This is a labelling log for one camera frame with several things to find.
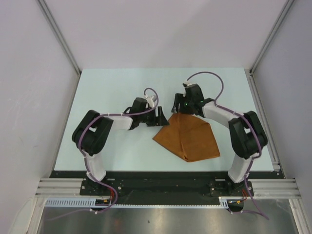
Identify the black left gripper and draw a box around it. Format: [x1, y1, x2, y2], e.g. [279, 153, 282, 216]
[138, 106, 169, 127]

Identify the left aluminium corner post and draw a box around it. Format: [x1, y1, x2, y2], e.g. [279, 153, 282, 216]
[36, 0, 82, 75]

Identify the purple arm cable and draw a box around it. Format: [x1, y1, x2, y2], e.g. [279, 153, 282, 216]
[184, 71, 270, 220]
[46, 88, 159, 221]

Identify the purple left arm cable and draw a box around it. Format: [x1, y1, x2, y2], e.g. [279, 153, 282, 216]
[46, 88, 159, 221]

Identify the orange cloth napkin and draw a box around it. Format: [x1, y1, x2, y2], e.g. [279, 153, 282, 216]
[153, 113, 220, 162]

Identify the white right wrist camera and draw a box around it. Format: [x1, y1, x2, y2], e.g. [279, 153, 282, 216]
[182, 80, 192, 87]

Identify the aluminium corner post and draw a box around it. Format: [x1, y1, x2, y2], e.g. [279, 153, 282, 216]
[250, 0, 296, 74]
[36, 0, 82, 75]

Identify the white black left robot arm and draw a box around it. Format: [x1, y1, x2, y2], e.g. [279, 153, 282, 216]
[72, 95, 169, 195]

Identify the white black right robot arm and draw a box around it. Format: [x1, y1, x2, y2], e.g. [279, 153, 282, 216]
[172, 82, 268, 195]

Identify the right aluminium corner post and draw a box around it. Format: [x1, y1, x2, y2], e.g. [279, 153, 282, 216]
[250, 0, 296, 74]

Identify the white slotted cable duct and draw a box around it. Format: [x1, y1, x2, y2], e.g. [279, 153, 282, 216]
[45, 198, 228, 209]

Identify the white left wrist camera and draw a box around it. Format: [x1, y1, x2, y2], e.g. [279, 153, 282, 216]
[145, 95, 157, 108]

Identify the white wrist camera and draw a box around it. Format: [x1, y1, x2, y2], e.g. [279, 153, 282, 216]
[182, 80, 192, 87]
[145, 95, 157, 108]

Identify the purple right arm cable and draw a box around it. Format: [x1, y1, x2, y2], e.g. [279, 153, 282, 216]
[184, 71, 270, 220]

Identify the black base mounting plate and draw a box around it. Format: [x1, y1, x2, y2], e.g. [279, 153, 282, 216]
[50, 171, 282, 208]

